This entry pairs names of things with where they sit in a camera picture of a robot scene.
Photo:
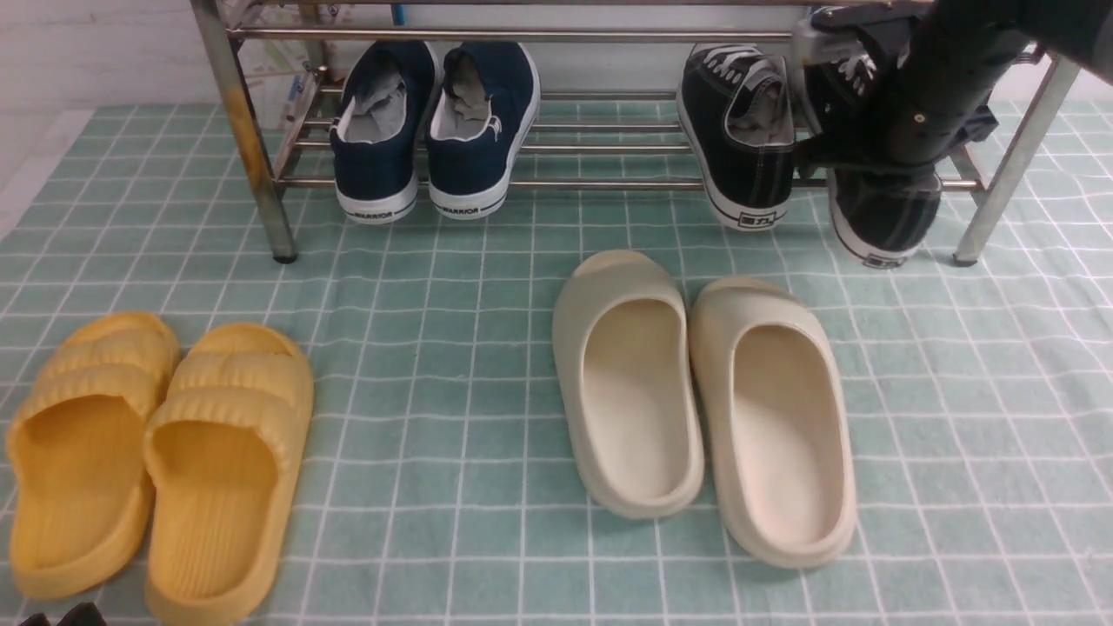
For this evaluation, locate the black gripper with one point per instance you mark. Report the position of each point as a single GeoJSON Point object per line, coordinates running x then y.
{"type": "Point", "coordinates": [915, 112]}

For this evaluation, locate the black canvas sneaker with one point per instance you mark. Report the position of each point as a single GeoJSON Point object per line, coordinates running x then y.
{"type": "Point", "coordinates": [881, 220]}
{"type": "Point", "coordinates": [734, 107]}

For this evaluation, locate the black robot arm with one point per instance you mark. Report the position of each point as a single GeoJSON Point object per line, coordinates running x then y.
{"type": "Point", "coordinates": [1080, 31]}

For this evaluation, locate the silver metal shoe rack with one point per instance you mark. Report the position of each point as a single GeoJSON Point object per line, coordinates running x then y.
{"type": "Point", "coordinates": [224, 31]}

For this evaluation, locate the right cream foam slide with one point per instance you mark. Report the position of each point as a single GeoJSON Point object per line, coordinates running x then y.
{"type": "Point", "coordinates": [777, 426]}

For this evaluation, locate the cream foam slide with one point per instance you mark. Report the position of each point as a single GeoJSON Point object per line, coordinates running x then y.
{"type": "Point", "coordinates": [620, 345]}
{"type": "Point", "coordinates": [777, 426]}

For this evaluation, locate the left cream foam slide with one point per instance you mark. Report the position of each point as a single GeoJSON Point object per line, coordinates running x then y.
{"type": "Point", "coordinates": [620, 345]}

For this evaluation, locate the right navy canvas shoe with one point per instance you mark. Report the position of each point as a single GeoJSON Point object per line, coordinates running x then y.
{"type": "Point", "coordinates": [489, 99]}

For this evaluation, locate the navy canvas shoe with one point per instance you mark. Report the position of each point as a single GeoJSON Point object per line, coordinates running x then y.
{"type": "Point", "coordinates": [373, 136]}
{"type": "Point", "coordinates": [489, 99]}

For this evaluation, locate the left navy canvas shoe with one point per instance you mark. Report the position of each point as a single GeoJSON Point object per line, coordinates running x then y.
{"type": "Point", "coordinates": [373, 136]}

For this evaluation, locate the green checkered tablecloth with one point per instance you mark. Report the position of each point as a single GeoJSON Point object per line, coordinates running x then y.
{"type": "Point", "coordinates": [438, 484]}

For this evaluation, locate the right yellow rubber slipper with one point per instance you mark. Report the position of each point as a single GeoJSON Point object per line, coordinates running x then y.
{"type": "Point", "coordinates": [224, 451]}

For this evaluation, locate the yellow rubber slipper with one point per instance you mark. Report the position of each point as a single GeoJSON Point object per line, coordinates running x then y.
{"type": "Point", "coordinates": [224, 451]}
{"type": "Point", "coordinates": [84, 498]}

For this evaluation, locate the left yellow rubber slipper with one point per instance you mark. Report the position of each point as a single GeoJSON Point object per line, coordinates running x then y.
{"type": "Point", "coordinates": [84, 498]}

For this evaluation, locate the dark object at bottom edge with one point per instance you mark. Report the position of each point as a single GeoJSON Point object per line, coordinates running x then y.
{"type": "Point", "coordinates": [82, 614]}

